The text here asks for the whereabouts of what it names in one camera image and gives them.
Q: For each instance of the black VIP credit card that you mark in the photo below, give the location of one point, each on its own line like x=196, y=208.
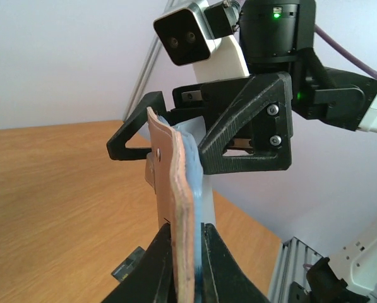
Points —
x=121, y=272

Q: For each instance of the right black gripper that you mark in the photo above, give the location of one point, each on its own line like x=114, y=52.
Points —
x=259, y=105

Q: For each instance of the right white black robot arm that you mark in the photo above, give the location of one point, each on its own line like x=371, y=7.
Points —
x=256, y=63

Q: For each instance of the pink leather card holder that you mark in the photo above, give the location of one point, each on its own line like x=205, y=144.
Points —
x=184, y=196

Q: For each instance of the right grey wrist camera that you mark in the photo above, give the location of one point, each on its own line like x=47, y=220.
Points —
x=202, y=35

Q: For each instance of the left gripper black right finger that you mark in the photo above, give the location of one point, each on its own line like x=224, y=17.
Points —
x=223, y=279

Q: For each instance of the right aluminium corner post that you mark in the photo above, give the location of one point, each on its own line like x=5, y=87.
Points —
x=144, y=75

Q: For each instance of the aluminium rail base frame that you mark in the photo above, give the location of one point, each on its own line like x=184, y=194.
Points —
x=293, y=261

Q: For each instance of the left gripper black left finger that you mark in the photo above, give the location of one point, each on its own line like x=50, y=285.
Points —
x=152, y=279

